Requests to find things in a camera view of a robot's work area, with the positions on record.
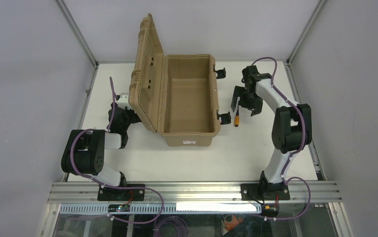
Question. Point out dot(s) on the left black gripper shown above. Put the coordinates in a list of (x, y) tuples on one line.
[(131, 117)]

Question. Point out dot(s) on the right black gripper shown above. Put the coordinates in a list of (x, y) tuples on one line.
[(247, 99)]

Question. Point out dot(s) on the orange black screwdriver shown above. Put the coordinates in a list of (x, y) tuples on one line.
[(237, 118)]

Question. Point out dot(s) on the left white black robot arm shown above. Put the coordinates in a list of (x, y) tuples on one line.
[(85, 149)]

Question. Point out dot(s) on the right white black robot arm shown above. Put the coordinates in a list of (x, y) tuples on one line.
[(291, 130)]

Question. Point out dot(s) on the tan plastic tool case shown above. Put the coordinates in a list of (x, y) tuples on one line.
[(175, 95)]

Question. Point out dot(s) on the orange object under table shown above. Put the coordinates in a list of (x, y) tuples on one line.
[(230, 221)]

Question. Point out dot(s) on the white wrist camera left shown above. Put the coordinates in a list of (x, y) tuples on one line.
[(122, 101)]

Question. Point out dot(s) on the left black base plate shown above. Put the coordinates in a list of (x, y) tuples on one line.
[(135, 193)]

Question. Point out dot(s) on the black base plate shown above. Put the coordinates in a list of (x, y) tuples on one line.
[(135, 193), (251, 193)]

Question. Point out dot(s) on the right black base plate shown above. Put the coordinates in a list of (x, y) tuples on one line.
[(251, 193)]

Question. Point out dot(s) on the aluminium mounting rail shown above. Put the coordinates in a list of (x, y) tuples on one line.
[(172, 192)]

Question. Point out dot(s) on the white slotted cable duct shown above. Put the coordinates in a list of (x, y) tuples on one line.
[(171, 208)]

